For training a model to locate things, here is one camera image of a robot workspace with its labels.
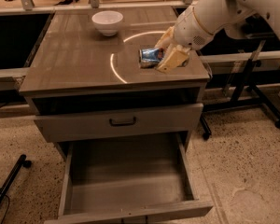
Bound top drawer with handle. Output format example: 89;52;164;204
35;104;203;143

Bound black drawer handle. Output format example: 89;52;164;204
109;117;137;127

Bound blue silver redbull can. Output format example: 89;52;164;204
139;49;163;68

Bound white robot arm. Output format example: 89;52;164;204
155;0;280;73

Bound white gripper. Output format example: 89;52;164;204
155;7;214;73

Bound black side table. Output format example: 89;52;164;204
199;12;280;141

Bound white ceramic bowl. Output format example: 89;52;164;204
91;10;123;36

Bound open middle drawer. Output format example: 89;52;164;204
45;133;213;224

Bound black stand leg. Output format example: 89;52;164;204
0;154;32;204

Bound grey drawer cabinet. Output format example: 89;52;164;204
20;7;209;155

